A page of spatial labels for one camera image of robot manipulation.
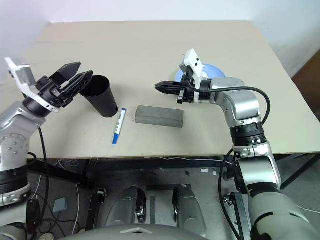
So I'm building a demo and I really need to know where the black plastic cup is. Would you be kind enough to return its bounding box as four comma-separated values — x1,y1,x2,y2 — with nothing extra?
79,74,119,119

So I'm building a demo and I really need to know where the light blue plate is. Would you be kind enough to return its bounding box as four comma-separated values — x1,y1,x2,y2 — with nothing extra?
174,62,227,83

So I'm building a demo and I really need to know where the small gray floor box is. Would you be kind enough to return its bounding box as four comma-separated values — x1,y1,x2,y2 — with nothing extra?
53,197,68,213

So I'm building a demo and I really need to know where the gray felt glasses case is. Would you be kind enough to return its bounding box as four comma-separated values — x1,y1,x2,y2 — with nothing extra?
134,105,185,129

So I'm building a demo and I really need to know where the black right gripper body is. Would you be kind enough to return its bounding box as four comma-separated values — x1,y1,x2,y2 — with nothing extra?
176,72,199,105

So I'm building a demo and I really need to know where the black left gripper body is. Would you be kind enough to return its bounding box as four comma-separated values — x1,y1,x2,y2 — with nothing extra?
34,76,74,109

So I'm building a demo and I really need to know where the black floor frame bar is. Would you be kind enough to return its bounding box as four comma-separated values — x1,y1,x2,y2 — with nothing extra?
231,192,252,240
85,191,101,231

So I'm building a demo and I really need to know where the gray rounded leg shell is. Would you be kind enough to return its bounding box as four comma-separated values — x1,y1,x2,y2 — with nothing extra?
104,186,148,227
172,186,208,236

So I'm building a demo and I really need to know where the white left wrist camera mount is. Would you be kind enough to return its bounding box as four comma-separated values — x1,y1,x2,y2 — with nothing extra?
4,57,61,113

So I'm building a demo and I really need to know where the silver caster wheel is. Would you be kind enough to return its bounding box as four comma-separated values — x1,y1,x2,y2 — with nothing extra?
223,192,237,208

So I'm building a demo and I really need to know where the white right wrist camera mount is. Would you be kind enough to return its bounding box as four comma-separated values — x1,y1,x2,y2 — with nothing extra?
181,48,210,104

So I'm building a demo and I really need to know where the gray robot chest shell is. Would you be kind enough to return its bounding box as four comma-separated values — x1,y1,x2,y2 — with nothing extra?
58,223,208,240

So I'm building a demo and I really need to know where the black metal table frame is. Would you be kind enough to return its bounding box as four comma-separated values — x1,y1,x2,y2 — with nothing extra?
26,152,320,192

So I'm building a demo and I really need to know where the white floor cable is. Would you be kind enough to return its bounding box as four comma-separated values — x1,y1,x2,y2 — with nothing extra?
159,156,227,166

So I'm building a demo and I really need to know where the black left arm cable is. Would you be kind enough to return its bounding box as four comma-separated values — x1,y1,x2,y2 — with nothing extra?
26,126,49,162

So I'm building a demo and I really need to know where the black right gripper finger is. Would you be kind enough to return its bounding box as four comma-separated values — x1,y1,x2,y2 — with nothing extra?
154,80,183,89
156,87,183,96

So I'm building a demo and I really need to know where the white marker with blue cap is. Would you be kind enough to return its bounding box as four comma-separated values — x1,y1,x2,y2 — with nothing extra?
111,108,127,145

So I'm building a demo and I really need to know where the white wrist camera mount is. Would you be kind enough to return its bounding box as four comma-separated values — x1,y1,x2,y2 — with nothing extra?
181,48,210,104
4,57,61,113

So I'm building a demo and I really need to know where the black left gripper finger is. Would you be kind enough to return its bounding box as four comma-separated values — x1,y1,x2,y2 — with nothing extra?
49,62,82,85
61,71,94,101

